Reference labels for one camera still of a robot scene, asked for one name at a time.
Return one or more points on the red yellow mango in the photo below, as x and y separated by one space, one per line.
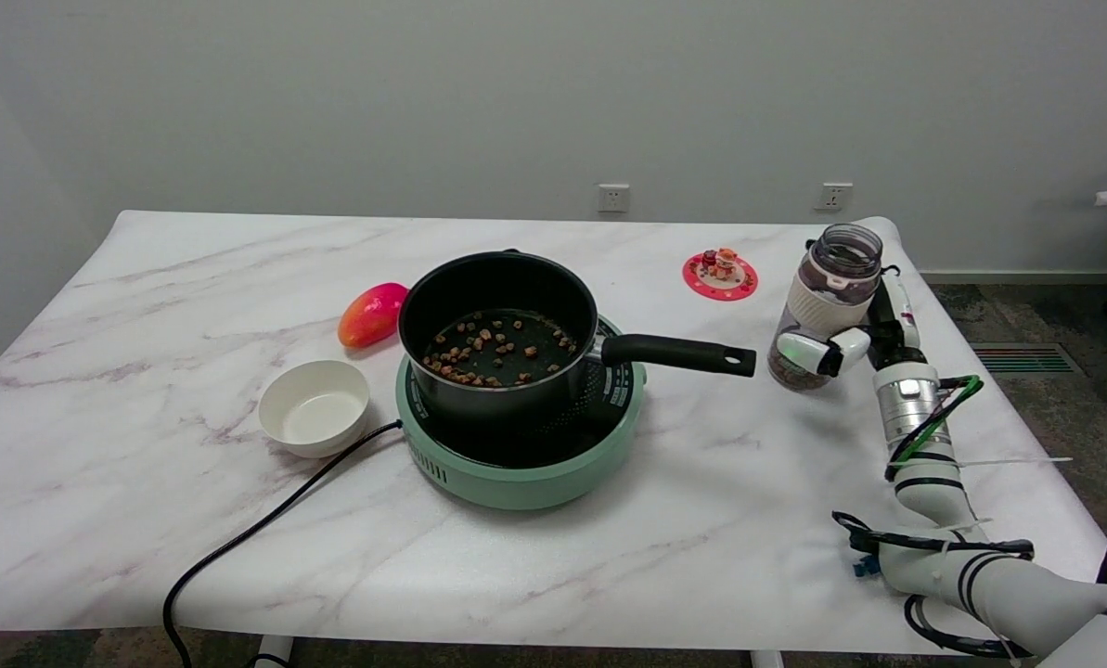
370 314

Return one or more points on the brown roasted nuts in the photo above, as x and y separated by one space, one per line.
479 357

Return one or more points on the white wall outlet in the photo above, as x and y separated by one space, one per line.
613 198
833 197

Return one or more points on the clear bottle with white sleeve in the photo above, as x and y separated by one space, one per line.
827 297

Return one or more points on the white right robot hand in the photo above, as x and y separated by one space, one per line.
892 325

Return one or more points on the small toy figurine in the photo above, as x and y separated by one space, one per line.
722 263

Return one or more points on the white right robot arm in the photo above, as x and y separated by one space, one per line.
924 501

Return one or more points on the white zip tie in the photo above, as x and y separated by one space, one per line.
1017 461

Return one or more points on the floor vent grille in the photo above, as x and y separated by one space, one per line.
1026 358

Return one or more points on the red round coaster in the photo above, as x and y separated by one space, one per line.
734 286

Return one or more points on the green induction cooker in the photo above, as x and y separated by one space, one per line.
534 468

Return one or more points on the white ceramic bowl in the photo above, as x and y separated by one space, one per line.
315 408

